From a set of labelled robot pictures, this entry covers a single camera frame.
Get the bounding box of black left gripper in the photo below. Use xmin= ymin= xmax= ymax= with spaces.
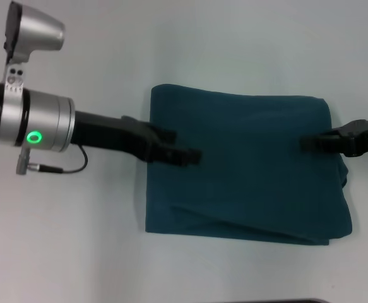
xmin=71 ymin=109 xmax=203 ymax=166

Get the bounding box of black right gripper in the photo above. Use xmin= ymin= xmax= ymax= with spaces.
xmin=299 ymin=118 xmax=368 ymax=158

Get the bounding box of teal T-shirt with FREE print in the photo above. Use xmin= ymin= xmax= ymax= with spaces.
xmin=145 ymin=83 xmax=353 ymax=246

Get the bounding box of left arm cable with connectors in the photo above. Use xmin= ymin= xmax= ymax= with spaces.
xmin=15 ymin=144 xmax=89 ymax=175

